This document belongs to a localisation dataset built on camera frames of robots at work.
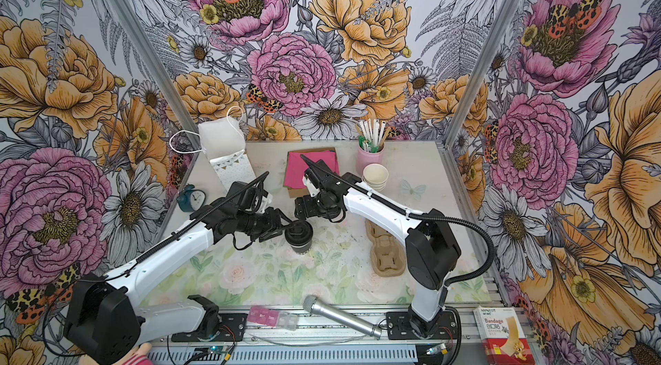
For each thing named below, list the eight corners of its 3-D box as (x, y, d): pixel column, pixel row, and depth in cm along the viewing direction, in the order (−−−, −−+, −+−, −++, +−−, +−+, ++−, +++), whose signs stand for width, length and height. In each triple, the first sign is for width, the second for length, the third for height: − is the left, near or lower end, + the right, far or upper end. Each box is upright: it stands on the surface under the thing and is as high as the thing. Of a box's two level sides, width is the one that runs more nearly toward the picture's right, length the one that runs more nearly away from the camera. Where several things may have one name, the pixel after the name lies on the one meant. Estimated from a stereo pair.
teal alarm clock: (185, 216, 100) (174, 203, 93) (193, 198, 106) (183, 184, 99) (200, 216, 100) (190, 203, 93) (207, 198, 106) (198, 184, 99)
